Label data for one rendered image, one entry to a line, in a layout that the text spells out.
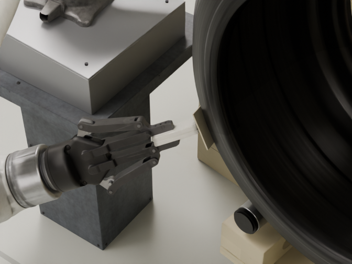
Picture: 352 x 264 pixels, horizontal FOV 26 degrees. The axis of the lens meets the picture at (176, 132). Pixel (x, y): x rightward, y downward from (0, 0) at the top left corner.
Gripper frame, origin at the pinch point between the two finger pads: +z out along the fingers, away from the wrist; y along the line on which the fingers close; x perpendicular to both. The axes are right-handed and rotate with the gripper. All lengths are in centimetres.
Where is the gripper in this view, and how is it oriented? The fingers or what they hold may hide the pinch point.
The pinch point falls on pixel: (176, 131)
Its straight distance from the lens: 112.7
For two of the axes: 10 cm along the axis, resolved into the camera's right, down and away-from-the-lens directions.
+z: 9.3, -2.9, -2.3
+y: 3.6, 8.7, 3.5
